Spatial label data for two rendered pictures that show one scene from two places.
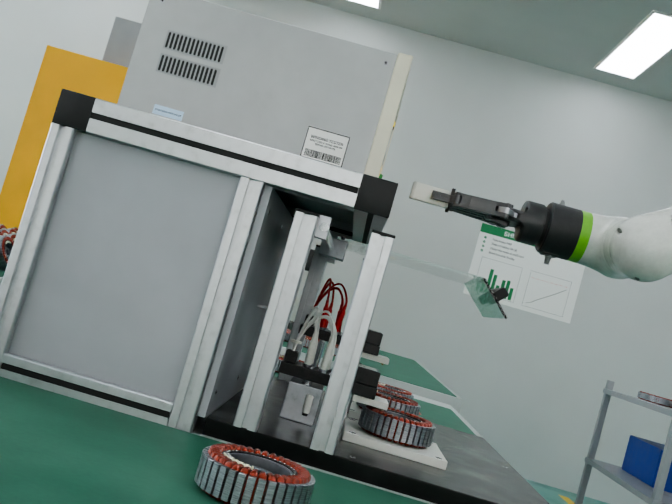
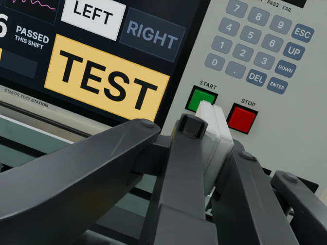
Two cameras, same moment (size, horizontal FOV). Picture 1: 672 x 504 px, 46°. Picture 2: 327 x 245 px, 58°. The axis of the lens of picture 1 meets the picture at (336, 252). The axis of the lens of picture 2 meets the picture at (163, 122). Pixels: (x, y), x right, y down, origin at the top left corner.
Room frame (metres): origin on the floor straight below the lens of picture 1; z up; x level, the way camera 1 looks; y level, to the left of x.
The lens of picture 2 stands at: (1.37, -0.29, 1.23)
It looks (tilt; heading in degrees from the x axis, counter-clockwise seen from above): 17 degrees down; 88
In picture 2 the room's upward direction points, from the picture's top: 21 degrees clockwise
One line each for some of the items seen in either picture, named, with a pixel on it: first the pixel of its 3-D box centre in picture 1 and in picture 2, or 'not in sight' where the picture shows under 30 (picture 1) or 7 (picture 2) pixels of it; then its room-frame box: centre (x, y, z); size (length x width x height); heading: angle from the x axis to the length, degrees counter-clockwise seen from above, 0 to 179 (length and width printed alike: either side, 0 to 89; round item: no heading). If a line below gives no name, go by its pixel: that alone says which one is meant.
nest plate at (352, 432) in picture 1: (391, 441); not in sight; (1.19, -0.16, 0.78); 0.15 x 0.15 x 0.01; 88
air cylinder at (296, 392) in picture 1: (302, 400); not in sight; (1.20, -0.01, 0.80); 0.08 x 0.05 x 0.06; 178
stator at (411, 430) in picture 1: (396, 425); not in sight; (1.19, -0.16, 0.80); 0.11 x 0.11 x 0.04
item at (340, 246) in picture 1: (333, 246); not in sight; (1.43, 0.01, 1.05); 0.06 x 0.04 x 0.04; 178
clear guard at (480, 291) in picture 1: (416, 279); not in sight; (1.52, -0.16, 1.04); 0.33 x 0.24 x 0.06; 88
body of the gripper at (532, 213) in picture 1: (516, 219); not in sight; (1.39, -0.29, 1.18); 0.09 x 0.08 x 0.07; 88
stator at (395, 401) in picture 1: (388, 404); not in sight; (1.44, -0.17, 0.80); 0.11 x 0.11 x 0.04
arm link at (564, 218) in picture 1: (556, 232); not in sight; (1.39, -0.36, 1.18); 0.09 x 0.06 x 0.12; 178
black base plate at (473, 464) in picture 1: (376, 436); not in sight; (1.32, -0.15, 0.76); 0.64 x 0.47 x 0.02; 178
